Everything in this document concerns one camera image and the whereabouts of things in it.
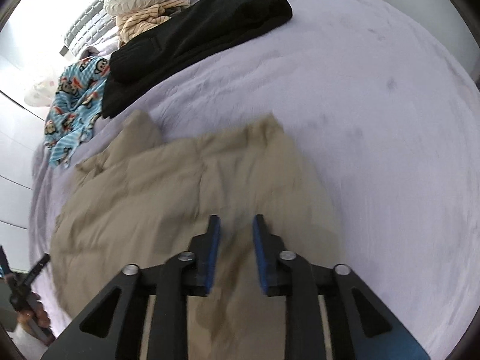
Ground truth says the beige striped garment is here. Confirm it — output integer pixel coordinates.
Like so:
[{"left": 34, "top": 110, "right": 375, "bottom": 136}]
[{"left": 114, "top": 0, "right": 193, "bottom": 46}]

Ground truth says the beige puffer jacket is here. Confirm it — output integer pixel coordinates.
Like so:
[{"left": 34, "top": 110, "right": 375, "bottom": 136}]
[{"left": 49, "top": 109, "right": 342, "bottom": 360}]

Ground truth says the white wardrobe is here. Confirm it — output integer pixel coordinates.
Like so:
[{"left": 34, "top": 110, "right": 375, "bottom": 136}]
[{"left": 0, "top": 26, "right": 61, "bottom": 233}]

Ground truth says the white plastic bag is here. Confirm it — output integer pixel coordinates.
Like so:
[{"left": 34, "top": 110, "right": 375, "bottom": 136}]
[{"left": 23, "top": 71, "right": 62, "bottom": 107}]

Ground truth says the person's left hand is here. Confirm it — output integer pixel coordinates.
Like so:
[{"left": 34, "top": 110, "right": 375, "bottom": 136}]
[{"left": 17, "top": 298, "right": 51, "bottom": 332}]

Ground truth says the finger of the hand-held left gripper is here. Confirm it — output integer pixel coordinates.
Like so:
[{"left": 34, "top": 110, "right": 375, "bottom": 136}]
[
  {"left": 0, "top": 245, "right": 12, "bottom": 279},
  {"left": 22, "top": 253, "right": 51, "bottom": 289}
]

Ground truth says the black folded garment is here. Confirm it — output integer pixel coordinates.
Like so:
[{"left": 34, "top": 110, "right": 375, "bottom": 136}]
[{"left": 101, "top": 0, "right": 294, "bottom": 119}]

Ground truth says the grey quilted headboard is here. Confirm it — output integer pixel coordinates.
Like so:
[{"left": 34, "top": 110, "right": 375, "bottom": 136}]
[{"left": 62, "top": 0, "right": 124, "bottom": 55}]

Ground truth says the blue monkey print garment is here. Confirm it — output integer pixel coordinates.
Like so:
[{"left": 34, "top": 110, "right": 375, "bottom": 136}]
[{"left": 42, "top": 55, "right": 113, "bottom": 169}]

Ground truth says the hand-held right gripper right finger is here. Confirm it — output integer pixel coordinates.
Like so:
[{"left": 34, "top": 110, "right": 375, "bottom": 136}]
[{"left": 252, "top": 214, "right": 432, "bottom": 360}]

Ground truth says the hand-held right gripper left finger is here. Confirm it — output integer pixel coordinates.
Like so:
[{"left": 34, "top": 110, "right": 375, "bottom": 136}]
[{"left": 41, "top": 214, "right": 222, "bottom": 360}]

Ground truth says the lavender plush blanket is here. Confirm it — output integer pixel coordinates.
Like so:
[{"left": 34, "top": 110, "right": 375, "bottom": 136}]
[{"left": 28, "top": 0, "right": 480, "bottom": 360}]

